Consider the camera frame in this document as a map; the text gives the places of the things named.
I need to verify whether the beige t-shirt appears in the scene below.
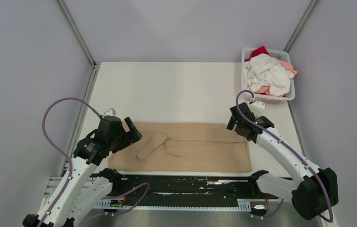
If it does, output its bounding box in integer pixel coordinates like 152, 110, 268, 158
108, 122, 252, 173

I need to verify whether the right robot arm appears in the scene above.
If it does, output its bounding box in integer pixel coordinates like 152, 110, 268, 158
227, 103, 339, 220

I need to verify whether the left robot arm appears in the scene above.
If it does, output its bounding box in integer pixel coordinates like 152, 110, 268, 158
23, 115, 142, 227

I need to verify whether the white crumpled t-shirt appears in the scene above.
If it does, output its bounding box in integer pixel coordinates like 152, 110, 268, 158
242, 53, 297, 97

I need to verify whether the red t-shirt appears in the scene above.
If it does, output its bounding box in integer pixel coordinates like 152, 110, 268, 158
244, 46, 269, 62

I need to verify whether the pink t-shirt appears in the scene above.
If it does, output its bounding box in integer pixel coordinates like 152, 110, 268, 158
254, 58, 297, 97

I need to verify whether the white plastic laundry basket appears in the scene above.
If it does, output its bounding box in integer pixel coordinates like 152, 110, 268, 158
241, 46, 297, 104

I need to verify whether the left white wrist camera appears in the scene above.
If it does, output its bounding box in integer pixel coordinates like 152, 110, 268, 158
102, 108, 117, 117

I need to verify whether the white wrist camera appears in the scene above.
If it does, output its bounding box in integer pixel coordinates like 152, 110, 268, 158
102, 108, 117, 117
249, 101, 266, 118

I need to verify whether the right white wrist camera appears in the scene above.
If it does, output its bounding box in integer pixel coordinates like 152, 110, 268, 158
249, 101, 266, 118

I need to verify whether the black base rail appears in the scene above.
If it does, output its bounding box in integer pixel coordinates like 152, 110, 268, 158
105, 174, 275, 207

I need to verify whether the white slotted cable duct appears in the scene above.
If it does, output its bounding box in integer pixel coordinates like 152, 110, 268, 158
93, 199, 253, 212

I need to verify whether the right aluminium frame post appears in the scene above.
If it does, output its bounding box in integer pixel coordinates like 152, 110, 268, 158
284, 0, 320, 52

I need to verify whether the aluminium frame post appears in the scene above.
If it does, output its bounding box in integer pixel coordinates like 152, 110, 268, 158
55, 0, 96, 68
284, 0, 320, 52

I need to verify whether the left aluminium frame post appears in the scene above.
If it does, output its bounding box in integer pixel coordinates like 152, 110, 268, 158
55, 0, 96, 68

